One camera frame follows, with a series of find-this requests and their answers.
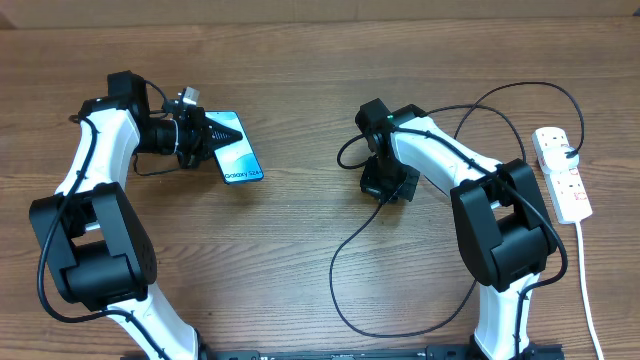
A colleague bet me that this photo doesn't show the blue Samsung Galaxy smartphone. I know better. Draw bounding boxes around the blue Samsung Galaxy smartphone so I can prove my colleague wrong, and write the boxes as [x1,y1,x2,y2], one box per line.
[206,111,264,185]

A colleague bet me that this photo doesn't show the black charger cable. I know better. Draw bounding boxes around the black charger cable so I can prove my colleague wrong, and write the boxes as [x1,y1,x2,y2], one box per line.
[328,81,586,339]

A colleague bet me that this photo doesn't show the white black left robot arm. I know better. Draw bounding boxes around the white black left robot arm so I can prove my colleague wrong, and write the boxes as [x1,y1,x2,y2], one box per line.
[29,71,246,359]

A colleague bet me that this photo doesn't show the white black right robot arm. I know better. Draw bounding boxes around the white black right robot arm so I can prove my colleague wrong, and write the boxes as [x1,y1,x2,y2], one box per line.
[355,99,564,359]

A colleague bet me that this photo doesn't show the white charger plug adapter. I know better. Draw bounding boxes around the white charger plug adapter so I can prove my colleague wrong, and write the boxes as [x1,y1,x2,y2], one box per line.
[538,146,580,174]

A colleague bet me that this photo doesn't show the white power strip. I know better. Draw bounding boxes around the white power strip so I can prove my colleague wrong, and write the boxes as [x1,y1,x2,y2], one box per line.
[532,127,593,224]

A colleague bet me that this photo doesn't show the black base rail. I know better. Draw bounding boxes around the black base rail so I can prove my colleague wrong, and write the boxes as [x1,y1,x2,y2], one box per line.
[119,343,566,360]

